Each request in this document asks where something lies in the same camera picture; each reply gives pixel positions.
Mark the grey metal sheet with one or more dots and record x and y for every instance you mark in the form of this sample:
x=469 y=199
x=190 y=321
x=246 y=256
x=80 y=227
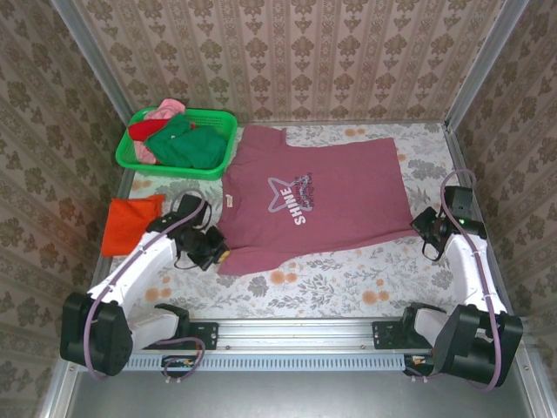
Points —
x=296 y=396

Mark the green t-shirt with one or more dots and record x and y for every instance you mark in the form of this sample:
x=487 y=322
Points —
x=196 y=148

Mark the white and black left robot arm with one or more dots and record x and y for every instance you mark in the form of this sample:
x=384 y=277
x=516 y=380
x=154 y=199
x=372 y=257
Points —
x=143 y=261

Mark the floral table covering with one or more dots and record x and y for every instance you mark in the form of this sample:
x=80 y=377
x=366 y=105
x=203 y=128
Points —
x=278 y=300

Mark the red t-shirt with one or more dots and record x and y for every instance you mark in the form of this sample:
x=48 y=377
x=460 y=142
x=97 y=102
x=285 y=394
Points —
x=143 y=129

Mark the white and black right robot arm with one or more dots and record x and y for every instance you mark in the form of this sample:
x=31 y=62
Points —
x=467 y=270

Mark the green plastic basket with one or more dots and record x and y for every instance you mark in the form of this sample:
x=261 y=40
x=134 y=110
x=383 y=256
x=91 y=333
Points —
x=183 y=173

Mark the maroon t-shirt with star print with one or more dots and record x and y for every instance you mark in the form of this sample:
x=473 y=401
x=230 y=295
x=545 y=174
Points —
x=348 y=183

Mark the pink t-shirt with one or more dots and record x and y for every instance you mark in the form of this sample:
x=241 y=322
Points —
x=172 y=104

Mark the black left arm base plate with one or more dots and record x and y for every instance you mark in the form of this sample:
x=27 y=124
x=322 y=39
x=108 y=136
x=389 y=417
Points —
x=209 y=335

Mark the aluminium frame post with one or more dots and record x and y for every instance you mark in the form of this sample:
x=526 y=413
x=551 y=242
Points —
x=87 y=48
x=487 y=56

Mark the folded orange t-shirt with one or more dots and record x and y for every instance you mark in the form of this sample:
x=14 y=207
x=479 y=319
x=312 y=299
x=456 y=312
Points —
x=126 y=222

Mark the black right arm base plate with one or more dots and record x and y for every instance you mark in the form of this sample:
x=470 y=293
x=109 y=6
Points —
x=383 y=335

